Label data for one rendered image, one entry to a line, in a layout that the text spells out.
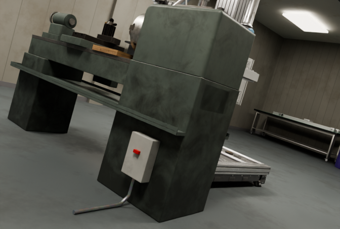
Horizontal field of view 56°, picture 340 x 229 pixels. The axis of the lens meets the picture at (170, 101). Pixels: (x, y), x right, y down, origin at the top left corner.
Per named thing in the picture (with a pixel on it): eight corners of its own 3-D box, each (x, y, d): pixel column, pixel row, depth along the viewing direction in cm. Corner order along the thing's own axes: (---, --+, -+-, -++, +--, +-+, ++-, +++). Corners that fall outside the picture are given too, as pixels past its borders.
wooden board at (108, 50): (149, 66, 257) (151, 61, 257) (116, 55, 229) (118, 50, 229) (125, 59, 276) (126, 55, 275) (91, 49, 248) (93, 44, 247)
